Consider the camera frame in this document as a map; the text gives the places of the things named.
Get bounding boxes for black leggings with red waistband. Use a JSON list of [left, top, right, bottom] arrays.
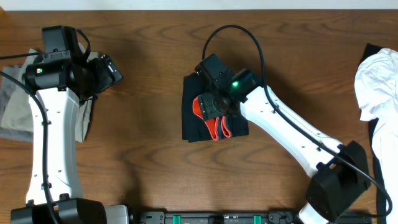
[[182, 73, 249, 142]]

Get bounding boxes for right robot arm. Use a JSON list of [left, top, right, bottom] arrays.
[[193, 68, 371, 223]]

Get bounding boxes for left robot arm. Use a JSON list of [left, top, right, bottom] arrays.
[[11, 51, 129, 223]]

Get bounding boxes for folded grey garment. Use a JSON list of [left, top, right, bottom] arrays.
[[1, 78, 33, 142]]

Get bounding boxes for white crumpled garment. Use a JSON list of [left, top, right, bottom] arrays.
[[354, 47, 397, 224]]

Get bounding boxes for black garment under white one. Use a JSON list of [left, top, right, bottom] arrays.
[[360, 44, 387, 224]]

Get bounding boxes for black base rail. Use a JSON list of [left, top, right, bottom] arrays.
[[104, 203, 373, 224]]

